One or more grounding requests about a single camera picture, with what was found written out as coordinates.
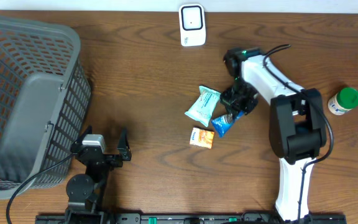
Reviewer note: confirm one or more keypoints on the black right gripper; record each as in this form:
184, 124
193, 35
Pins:
232, 107

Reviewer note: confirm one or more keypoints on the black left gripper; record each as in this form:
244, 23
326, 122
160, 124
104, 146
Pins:
125, 155

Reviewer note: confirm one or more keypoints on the blue Oreo cookie pack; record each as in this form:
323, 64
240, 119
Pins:
224, 123

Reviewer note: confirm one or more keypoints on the light blue wet wipes pack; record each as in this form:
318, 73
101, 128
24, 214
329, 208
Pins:
203, 107

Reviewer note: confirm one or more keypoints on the orange tissue pack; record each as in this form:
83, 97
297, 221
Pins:
202, 138

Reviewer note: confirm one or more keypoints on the green lid jar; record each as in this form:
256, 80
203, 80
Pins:
343, 101

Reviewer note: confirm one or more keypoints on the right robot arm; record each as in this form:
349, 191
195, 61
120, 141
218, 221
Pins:
298, 128

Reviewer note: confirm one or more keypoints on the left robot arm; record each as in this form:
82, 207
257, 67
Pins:
86, 191

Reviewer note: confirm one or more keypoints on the grey plastic mesh basket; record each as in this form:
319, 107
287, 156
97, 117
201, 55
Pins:
44, 96

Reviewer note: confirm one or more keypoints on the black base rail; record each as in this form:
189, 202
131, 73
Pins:
135, 218

